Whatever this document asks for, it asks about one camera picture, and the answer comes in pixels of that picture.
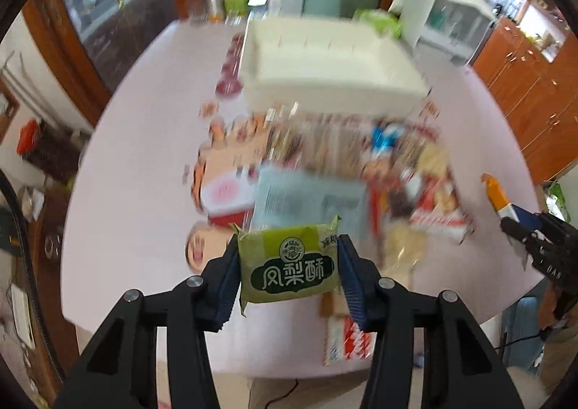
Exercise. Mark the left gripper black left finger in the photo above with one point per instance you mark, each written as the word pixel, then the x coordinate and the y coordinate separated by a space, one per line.
pixel 118 367

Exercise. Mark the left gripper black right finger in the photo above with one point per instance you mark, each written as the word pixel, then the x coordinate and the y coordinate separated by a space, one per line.
pixel 461 367

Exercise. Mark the orange white protein bar packet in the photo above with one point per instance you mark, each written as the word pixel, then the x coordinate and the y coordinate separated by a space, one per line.
pixel 504 207

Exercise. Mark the green pineapple cake packet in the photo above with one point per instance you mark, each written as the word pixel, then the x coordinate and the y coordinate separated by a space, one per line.
pixel 288 263

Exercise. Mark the light blue snack bag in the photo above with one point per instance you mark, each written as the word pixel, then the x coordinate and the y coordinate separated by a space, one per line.
pixel 288 198

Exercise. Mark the red white striped snack packet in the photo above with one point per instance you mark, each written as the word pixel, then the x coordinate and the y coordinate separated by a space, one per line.
pixel 345 341

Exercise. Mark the wooden sideboard cabinet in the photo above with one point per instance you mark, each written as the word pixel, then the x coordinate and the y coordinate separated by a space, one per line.
pixel 537 97

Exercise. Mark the pink printed tablecloth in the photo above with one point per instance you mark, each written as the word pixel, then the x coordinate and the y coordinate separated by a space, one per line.
pixel 131 209

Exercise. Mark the white desktop cabinet appliance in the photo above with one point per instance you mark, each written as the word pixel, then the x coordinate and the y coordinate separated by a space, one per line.
pixel 457 28

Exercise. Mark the white plastic storage bin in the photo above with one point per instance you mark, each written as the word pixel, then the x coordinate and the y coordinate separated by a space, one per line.
pixel 328 65

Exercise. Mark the green tissue pack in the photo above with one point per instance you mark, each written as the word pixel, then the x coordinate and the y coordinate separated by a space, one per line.
pixel 382 22

